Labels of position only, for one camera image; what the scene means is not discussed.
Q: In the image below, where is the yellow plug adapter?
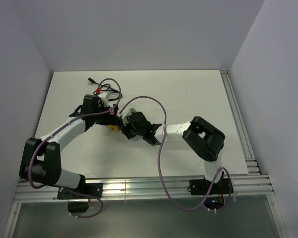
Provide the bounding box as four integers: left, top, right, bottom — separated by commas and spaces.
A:
108, 125, 120, 132

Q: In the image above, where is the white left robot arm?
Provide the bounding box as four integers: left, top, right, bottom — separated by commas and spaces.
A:
19, 92, 118, 198

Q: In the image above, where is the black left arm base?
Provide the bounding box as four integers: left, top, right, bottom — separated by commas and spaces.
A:
57, 182, 104, 219

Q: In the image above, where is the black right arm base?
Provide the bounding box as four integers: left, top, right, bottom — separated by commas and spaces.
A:
187, 178, 233, 195

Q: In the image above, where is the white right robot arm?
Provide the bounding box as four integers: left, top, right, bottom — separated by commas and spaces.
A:
117, 109, 225, 193

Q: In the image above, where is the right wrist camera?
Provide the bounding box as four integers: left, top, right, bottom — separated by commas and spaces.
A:
117, 108, 132, 125

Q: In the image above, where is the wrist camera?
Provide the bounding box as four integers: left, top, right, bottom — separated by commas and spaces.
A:
117, 108, 132, 125
95, 88, 112, 106

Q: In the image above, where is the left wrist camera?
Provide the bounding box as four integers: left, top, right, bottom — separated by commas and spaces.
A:
95, 88, 112, 106

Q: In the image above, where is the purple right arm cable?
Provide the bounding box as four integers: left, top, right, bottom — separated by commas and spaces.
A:
118, 96, 233, 213

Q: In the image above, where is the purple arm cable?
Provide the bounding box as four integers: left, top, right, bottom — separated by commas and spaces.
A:
29, 78, 122, 219
118, 96, 233, 213

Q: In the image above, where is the black power strip cable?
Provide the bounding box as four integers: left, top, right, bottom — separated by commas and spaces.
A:
87, 77, 124, 100

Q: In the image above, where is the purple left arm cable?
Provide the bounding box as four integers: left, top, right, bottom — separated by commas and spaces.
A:
29, 78, 122, 219

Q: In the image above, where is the aluminium rail frame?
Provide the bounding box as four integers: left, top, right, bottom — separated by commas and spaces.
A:
3, 70, 289, 238

